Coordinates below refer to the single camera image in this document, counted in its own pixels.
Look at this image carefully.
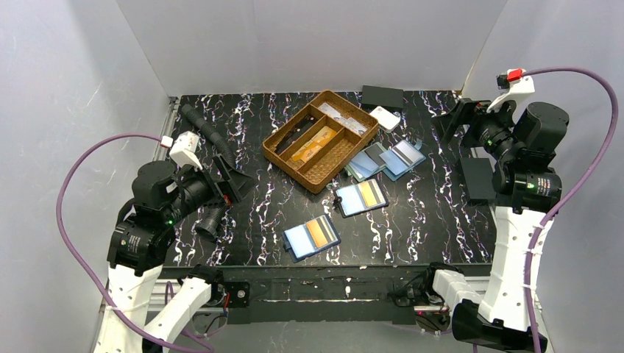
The black box at right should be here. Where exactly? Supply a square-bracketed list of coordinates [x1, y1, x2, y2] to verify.
[457, 157, 496, 204]

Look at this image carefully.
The navy blue card holder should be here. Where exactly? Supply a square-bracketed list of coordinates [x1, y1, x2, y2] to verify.
[283, 215, 341, 263]

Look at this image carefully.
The green card holder open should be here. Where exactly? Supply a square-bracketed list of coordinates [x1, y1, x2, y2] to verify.
[344, 143, 387, 182]

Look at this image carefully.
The orange card in tray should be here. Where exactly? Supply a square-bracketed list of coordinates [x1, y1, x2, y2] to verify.
[305, 126, 336, 146]

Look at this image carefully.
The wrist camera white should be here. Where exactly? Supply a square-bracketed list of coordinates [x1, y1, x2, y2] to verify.
[160, 131, 203, 171]
[486, 68, 535, 113]

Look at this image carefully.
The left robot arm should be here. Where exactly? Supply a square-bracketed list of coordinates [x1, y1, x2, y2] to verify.
[94, 154, 255, 352]

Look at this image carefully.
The black VIP card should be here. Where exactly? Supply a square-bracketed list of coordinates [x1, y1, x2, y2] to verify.
[275, 115, 316, 154]

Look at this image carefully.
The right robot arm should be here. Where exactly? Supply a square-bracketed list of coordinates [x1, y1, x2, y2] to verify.
[418, 99, 569, 352]

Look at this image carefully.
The white small box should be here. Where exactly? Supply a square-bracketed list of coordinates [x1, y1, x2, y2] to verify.
[369, 106, 401, 133]

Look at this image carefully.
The orange striped card navy holder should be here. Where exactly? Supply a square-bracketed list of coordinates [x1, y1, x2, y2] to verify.
[305, 215, 340, 250]

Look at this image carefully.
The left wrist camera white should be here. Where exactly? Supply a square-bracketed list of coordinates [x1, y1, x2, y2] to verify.
[160, 131, 203, 171]

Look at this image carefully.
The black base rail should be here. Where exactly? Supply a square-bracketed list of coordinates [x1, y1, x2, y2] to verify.
[178, 263, 493, 327]

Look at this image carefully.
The light blue card holder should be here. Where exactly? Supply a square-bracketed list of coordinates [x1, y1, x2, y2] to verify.
[380, 140, 425, 182]

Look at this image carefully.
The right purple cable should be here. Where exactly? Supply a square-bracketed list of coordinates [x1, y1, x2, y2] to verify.
[521, 65, 620, 353]

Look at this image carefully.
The black corrugated hose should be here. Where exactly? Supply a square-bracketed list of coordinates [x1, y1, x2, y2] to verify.
[180, 104, 238, 243]

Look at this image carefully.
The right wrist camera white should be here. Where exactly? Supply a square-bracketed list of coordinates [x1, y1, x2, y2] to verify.
[486, 68, 535, 113]

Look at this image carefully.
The black box at back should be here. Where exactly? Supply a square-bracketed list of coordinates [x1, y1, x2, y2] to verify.
[361, 85, 404, 110]

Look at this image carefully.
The black card holder open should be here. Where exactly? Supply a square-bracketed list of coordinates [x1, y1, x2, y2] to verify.
[333, 179, 389, 218]

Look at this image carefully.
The white card in tray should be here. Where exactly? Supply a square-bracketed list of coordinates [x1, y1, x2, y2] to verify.
[318, 102, 356, 126]

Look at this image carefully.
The white card black stripe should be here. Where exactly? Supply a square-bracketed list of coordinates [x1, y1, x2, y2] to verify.
[341, 118, 368, 136]

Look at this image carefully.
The orange VIP card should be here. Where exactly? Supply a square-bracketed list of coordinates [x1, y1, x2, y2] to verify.
[291, 143, 322, 163]

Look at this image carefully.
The black box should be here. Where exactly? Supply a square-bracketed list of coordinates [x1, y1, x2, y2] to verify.
[361, 85, 404, 110]
[457, 157, 496, 204]

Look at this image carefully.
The brown woven divider tray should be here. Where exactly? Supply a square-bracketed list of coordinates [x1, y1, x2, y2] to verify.
[262, 90, 379, 194]

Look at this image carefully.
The yellow card in holder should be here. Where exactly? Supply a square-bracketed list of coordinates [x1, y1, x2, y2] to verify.
[358, 179, 386, 209]

